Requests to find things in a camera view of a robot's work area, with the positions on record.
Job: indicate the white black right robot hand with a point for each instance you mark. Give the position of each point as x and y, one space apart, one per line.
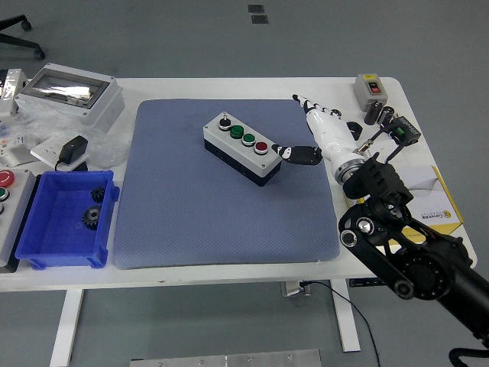
328 132

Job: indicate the grey four-button control box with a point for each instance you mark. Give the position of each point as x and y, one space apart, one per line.
237 149

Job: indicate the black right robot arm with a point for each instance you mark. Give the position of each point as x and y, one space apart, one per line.
431 267

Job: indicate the black hex nut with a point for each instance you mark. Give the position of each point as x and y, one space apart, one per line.
355 128

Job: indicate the black module with green terminal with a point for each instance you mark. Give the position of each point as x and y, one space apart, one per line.
407 132

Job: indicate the yellow white cardboard box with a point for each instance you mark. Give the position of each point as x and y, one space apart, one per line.
431 199

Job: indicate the dark floor socket plate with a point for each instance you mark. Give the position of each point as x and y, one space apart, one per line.
256 8
259 19

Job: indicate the black table control panel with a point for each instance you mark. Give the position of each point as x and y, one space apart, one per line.
364 283

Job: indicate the blue-grey textured mat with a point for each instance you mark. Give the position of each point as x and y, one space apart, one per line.
191 221

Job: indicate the white table leg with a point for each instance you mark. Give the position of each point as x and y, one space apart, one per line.
347 325
67 325

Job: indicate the clear plastic bag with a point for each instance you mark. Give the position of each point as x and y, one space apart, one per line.
107 149

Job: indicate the small black gear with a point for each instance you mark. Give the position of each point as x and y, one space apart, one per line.
98 195

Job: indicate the grey metal plate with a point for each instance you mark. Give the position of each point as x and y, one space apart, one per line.
229 360

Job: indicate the large black gear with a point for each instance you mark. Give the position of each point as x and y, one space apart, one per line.
91 218

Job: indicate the black power adapter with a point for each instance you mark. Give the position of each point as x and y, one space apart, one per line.
74 149

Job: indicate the blue plastic bin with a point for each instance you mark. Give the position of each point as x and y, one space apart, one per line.
49 237

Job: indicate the small white packaging boxes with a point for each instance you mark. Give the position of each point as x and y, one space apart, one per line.
15 151

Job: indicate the white boxy device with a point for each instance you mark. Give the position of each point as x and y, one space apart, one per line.
11 91

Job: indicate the black office chair base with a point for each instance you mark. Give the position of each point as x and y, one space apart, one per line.
19 42

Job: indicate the grey emergency stop control station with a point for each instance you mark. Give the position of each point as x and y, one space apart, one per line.
15 218

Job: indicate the grey push-button switch box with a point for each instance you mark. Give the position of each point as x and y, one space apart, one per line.
366 91

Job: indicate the white wall switch plate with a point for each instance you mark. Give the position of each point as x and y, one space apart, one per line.
382 148

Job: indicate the metal table bracket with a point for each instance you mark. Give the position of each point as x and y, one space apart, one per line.
292 287

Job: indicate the grey enclosure with clear lid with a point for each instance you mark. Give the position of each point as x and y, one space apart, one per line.
88 111

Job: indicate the white wall socket plate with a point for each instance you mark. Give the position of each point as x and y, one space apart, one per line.
44 151

